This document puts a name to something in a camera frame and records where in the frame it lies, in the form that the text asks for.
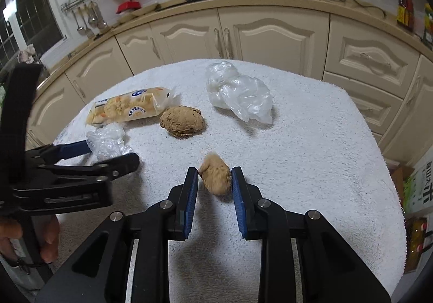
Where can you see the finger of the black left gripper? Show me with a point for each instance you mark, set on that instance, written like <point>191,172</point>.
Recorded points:
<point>113,168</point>

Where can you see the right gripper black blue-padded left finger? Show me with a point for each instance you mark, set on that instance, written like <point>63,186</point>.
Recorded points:
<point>183,198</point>

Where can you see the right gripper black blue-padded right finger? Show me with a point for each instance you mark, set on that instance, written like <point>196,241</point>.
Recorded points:
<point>245,198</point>

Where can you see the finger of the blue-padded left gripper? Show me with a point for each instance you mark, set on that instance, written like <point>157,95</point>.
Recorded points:
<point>51,154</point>

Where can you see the small clear plastic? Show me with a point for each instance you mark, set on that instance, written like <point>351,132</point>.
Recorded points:
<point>108,142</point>

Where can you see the white translucent plastic bag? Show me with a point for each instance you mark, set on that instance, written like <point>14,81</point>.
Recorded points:
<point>247,97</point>

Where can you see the cream kitchen cabinet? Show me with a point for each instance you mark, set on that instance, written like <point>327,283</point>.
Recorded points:
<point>386,70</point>

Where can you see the dumpling package bag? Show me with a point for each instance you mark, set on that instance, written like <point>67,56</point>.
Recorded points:
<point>131,106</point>

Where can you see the dark window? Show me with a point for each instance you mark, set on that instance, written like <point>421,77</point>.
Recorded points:
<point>33,23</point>

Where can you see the hanging utensil rack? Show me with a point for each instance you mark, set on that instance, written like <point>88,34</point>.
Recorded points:
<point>87,16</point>

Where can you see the brown cardboard box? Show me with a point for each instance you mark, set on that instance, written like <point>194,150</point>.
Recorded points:
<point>399,175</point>

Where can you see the yellow cooking oil bottle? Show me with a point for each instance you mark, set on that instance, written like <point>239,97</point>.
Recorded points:
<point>416,234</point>

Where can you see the white green rice bag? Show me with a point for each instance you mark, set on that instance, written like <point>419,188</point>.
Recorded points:
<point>418,191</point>

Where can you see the red small object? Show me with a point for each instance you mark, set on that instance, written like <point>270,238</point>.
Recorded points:
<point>129,5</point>

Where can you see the colourful seasoning packets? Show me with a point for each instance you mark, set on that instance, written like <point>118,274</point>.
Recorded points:
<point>405,18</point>

